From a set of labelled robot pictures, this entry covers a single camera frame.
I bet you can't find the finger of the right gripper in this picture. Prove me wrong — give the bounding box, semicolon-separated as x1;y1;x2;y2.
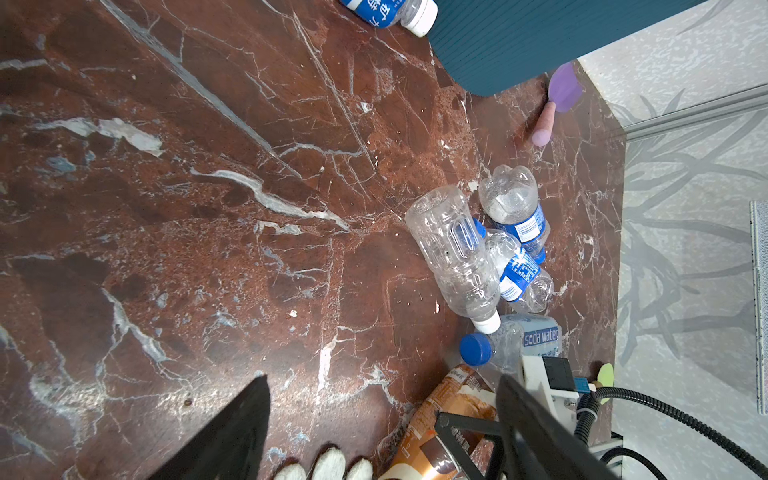
435;412;506;480

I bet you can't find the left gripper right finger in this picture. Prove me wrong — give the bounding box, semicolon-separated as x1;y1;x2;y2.
496;375;616;479

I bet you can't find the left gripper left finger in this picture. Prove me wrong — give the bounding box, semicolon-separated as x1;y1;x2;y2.
151;376;271;479

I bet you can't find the brown tea bottle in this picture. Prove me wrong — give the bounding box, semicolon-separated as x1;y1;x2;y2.
380;364;497;479

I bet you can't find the soda water bottle blue cap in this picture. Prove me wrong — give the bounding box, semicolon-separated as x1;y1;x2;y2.
459;313;562;389

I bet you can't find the crushed clear bottle blue label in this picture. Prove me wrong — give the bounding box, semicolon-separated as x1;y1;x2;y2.
474;219;554;314

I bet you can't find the clear ribbed bottle white cap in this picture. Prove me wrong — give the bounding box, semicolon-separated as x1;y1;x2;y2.
405;185;501;334

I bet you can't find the small clear bottle blue label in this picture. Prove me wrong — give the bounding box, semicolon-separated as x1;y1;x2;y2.
479;165;551;265

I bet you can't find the clear bottle blue label white cap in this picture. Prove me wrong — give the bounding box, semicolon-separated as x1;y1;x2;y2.
340;0;439;38

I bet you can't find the teal bin with yellow rim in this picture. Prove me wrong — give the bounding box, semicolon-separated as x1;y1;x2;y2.
428;0;698;97

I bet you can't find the white knit glove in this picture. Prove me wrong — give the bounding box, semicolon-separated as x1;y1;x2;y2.
273;447;373;480

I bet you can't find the purple toy shovel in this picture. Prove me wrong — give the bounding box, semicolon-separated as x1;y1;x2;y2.
531;63;584;148

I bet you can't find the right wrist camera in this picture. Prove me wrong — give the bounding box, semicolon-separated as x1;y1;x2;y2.
521;355;594;433

